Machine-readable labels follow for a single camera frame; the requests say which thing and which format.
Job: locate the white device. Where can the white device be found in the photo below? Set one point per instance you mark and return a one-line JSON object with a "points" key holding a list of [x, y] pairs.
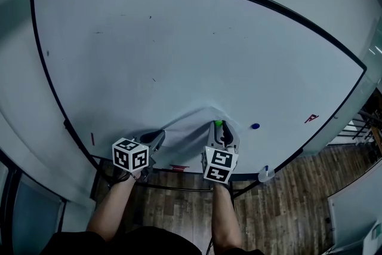
{"points": [[373, 246]]}

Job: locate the white paper sheet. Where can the white paper sheet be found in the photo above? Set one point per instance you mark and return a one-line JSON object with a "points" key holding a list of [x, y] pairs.
{"points": [[191, 134]]}

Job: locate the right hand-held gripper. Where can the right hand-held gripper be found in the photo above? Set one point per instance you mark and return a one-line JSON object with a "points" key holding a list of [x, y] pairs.
{"points": [[219, 164]]}

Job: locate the person's right forearm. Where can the person's right forearm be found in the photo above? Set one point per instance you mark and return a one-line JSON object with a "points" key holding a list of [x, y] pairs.
{"points": [[225, 215]]}

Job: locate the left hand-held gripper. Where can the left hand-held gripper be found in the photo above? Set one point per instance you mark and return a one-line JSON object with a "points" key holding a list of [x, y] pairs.
{"points": [[129, 155]]}

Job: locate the blue round magnet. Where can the blue round magnet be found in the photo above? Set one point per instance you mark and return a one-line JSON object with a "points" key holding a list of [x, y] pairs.
{"points": [[255, 126]]}

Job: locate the white wall panel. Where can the white wall panel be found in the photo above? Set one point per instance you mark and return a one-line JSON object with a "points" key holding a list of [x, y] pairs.
{"points": [[355, 212]]}

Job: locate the black-framed window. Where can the black-framed window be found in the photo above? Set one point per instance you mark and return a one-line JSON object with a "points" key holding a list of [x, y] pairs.
{"points": [[33, 215]]}

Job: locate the person's black clothing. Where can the person's black clothing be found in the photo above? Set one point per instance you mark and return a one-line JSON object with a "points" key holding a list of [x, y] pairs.
{"points": [[149, 243]]}

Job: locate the person's left forearm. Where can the person's left forearm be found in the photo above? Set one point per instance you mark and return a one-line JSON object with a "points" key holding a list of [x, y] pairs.
{"points": [[112, 209]]}

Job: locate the green round magnet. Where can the green round magnet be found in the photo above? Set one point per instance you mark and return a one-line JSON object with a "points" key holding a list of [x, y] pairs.
{"points": [[218, 122]]}

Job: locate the black-framed whiteboard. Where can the black-framed whiteboard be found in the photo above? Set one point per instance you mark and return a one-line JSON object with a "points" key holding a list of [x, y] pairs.
{"points": [[149, 38]]}

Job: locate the green and white box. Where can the green and white box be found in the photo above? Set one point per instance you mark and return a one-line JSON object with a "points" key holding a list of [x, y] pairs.
{"points": [[376, 231]]}

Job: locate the red triangular sticker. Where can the red triangular sticker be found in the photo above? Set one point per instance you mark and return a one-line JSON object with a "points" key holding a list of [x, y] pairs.
{"points": [[310, 120]]}

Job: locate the black metal railing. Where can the black metal railing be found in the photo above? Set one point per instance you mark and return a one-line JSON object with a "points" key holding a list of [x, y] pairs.
{"points": [[361, 128]]}

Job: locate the clear spray bottle blue cap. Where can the clear spray bottle blue cap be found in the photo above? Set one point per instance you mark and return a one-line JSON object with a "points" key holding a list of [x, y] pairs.
{"points": [[265, 174]]}

